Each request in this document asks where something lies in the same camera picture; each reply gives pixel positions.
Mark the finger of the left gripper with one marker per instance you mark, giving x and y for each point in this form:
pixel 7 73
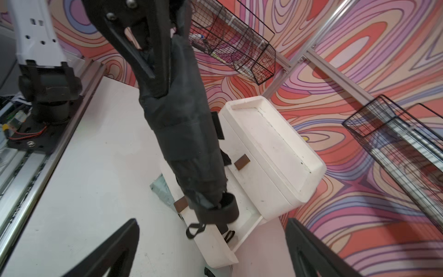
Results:
pixel 140 32

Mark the brown lower pull tab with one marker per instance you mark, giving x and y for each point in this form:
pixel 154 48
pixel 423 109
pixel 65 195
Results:
pixel 181 204

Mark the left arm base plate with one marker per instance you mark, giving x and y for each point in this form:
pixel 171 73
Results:
pixel 40 136

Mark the mint umbrella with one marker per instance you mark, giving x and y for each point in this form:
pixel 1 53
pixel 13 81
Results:
pixel 161 189

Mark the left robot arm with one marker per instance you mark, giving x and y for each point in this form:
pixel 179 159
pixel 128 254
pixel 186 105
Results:
pixel 46 81

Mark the black wire basket left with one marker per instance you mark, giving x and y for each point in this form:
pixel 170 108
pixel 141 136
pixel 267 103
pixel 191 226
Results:
pixel 235 36

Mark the black wire basket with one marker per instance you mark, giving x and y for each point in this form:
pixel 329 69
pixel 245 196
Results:
pixel 408 145
pixel 235 36

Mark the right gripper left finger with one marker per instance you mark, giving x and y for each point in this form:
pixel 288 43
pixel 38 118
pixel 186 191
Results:
pixel 114 257

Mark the white drawer cabinet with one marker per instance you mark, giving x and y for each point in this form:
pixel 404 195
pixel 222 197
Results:
pixel 284 171

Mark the brown drawer pull tab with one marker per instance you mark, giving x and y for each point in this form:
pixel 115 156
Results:
pixel 242 162

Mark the white drawer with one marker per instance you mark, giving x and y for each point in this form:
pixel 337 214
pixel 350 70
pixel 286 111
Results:
pixel 218 232

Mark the black umbrella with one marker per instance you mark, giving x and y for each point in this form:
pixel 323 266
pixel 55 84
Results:
pixel 183 125

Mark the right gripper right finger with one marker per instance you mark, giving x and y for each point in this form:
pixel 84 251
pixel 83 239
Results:
pixel 311 257

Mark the black wire basket back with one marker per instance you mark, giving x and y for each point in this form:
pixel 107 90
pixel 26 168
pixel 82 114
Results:
pixel 408 145

